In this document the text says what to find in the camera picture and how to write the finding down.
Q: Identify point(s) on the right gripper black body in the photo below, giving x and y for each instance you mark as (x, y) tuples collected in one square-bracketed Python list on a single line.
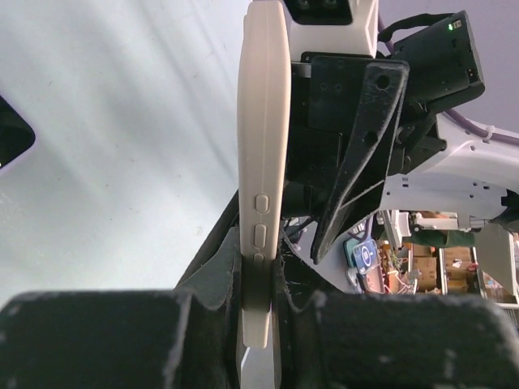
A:
[(329, 90)]

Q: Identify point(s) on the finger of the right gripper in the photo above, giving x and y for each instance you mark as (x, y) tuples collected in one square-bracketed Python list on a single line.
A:
[(358, 186)]

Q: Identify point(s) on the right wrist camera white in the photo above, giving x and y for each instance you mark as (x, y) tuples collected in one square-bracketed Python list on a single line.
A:
[(358, 38)]

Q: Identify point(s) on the beige phone case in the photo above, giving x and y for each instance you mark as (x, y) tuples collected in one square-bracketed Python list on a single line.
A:
[(263, 115)]

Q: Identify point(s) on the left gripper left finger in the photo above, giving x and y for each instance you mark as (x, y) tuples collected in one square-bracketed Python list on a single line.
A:
[(180, 338)]

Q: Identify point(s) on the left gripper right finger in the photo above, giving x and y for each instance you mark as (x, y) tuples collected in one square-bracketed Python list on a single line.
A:
[(325, 338)]

